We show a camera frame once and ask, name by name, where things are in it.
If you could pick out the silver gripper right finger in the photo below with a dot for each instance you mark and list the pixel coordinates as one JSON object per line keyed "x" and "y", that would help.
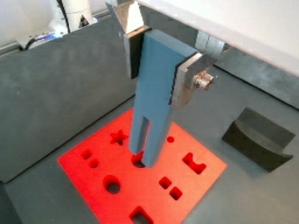
{"x": 191, "y": 73}

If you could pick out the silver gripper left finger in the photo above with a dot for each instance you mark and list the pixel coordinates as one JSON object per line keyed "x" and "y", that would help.
{"x": 127, "y": 14}

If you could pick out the blue double-square peg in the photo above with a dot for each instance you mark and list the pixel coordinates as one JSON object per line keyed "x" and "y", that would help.
{"x": 163, "y": 54}

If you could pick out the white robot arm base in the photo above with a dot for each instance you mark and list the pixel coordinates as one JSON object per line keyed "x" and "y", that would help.
{"x": 71, "y": 15}

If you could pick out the black curved foam holder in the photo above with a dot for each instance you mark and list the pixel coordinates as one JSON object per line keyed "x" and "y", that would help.
{"x": 259, "y": 139}

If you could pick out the red shape-sorting board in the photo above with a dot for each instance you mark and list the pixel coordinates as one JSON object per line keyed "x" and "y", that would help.
{"x": 127, "y": 193}

